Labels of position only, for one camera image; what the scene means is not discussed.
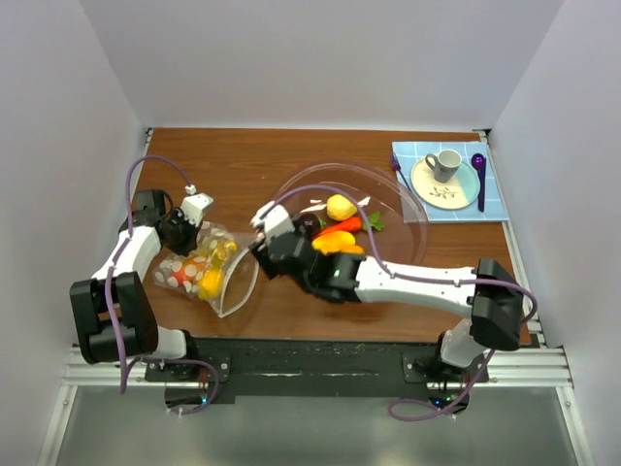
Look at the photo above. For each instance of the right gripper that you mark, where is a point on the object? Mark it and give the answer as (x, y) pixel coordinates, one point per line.
(259, 249)

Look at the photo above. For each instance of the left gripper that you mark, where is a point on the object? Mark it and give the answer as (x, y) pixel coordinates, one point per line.
(190, 244)

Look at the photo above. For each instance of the dark fake plum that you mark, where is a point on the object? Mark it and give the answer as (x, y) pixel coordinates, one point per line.
(311, 224)

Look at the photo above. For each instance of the orange fake fruit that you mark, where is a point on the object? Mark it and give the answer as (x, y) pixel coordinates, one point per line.
(184, 274)

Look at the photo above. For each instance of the clear zip top bag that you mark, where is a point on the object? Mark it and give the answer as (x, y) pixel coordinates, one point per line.
(217, 248)

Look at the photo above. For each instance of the yellow fake lemon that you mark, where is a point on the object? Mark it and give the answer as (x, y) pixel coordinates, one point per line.
(209, 286)

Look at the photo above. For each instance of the fake orange carrot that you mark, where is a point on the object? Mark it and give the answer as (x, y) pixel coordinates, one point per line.
(355, 224)

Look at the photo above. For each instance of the yellow fake mango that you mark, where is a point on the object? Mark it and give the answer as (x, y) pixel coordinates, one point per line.
(333, 242)

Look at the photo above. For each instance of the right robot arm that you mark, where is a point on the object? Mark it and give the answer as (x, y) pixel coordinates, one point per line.
(487, 300)

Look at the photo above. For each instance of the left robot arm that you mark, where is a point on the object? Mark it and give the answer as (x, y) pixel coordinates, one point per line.
(113, 316)

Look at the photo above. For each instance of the clear pink plastic bowl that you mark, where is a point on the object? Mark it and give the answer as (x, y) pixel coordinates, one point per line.
(399, 225)

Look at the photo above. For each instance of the purple plastic fork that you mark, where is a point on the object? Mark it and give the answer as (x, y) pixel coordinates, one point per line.
(409, 201)

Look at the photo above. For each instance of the blue checked placemat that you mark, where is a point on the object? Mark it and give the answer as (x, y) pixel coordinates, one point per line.
(408, 153)

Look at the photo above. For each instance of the grey mug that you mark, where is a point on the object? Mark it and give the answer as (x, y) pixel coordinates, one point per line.
(443, 164)

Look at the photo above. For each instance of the cream and teal plate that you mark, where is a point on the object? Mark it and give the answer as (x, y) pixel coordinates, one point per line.
(458, 193)

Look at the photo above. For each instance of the purple plastic spoon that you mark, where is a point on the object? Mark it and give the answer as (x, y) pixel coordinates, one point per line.
(479, 163)

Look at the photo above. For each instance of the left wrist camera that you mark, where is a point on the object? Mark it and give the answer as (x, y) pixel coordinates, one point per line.
(194, 207)

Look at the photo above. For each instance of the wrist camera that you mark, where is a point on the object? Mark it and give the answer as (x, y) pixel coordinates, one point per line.
(194, 207)
(271, 218)

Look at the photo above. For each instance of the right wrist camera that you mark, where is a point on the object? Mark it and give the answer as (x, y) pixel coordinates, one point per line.
(271, 218)

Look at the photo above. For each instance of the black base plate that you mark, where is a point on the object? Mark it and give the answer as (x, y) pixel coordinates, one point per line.
(308, 368)

